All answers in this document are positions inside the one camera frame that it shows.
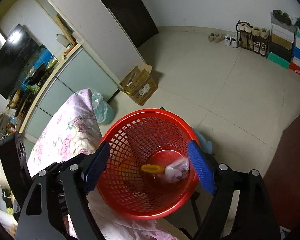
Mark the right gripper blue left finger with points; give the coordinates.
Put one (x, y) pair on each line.
(94, 165)

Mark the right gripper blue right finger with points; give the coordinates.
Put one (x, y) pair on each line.
(202, 166)

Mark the silver snack wrapper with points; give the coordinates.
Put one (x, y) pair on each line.
(176, 171)

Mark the green trash bin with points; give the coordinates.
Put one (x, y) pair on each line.
(103, 111)

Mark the kitchen counter cabinets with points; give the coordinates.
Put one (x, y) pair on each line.
(76, 71)

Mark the metal spice rack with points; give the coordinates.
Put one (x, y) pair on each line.
(5, 124)

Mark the brass pot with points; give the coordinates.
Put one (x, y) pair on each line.
(13, 102)

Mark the pink floral tablecloth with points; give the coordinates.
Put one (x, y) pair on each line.
(73, 130)

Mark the red plastic mesh basket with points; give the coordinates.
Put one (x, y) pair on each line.
(146, 137)

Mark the black wok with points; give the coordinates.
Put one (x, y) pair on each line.
(36, 76)

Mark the black range hood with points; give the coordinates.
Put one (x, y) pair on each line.
(14, 54)

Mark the cardboard box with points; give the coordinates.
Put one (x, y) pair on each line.
(139, 85)

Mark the white plastic jug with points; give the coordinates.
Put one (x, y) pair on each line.
(62, 40)

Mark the white shoes pair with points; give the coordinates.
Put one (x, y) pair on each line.
(231, 41)

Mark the beige slippers pair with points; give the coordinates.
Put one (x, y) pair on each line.
(215, 37)

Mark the wooden cutting board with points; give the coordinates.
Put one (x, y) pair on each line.
(65, 31)

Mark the black shoe rack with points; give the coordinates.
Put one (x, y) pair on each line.
(253, 38)

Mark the stacked shoe boxes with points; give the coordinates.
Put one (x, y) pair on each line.
(284, 47)

